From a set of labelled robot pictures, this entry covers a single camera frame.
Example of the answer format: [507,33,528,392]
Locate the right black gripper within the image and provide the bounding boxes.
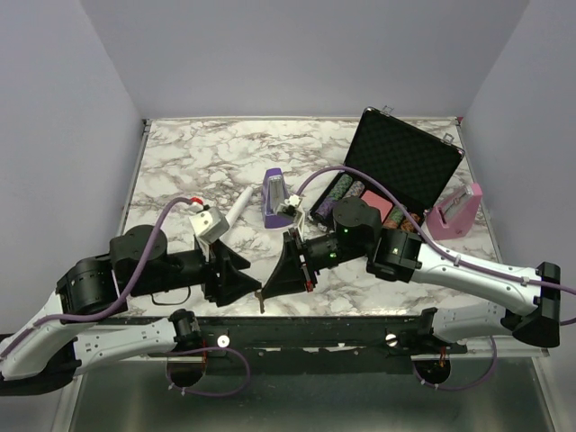
[262,228,369,298]

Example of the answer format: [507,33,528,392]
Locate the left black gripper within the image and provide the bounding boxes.
[132,235,265,308]

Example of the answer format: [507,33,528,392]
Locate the silver key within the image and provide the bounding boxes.
[255,290,266,314]

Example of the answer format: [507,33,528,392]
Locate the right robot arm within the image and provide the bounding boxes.
[242,197,561,353]

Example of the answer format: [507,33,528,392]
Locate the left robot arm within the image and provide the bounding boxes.
[1,225,261,396]

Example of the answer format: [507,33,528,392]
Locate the white microphone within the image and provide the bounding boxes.
[226,186,254,228]

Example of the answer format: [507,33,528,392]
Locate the purple green chip stack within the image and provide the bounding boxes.
[315,174,354,219]

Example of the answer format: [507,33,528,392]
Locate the purple metronome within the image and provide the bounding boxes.
[261,167,293,229]

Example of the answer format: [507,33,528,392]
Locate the pink playing card deck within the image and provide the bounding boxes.
[361,190,394,221]

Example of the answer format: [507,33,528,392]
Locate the orange brown chip stack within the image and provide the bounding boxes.
[400,213,422,233]

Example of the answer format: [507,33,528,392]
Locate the black poker chip case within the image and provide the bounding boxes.
[308,106,465,235]

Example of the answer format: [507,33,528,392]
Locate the pink metronome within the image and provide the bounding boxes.
[426,183,482,240]

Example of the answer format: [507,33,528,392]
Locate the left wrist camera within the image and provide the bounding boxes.
[189,207,230,261]

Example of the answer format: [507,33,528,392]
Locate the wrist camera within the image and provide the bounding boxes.
[189,207,230,261]
[274,194,306,238]

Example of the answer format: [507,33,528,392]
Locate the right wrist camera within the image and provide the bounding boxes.
[274,194,306,238]

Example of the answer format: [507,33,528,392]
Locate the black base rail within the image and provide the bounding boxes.
[112,314,469,374]

